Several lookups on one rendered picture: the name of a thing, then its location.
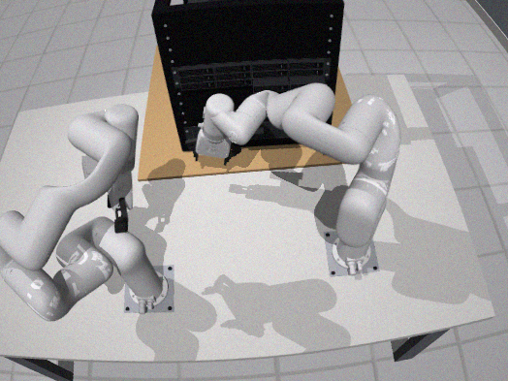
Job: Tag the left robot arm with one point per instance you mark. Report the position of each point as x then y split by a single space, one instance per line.
27 244

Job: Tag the tan flat board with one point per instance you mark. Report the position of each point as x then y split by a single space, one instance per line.
162 158

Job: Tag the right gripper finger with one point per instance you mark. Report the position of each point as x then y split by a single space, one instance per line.
191 144
235 150

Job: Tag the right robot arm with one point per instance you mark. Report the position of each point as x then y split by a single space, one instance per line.
355 140

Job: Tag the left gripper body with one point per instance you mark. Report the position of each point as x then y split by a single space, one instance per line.
125 192

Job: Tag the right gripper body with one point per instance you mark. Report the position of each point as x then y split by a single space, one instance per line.
206 147

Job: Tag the black metal rack frame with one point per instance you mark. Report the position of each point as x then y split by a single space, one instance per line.
206 32

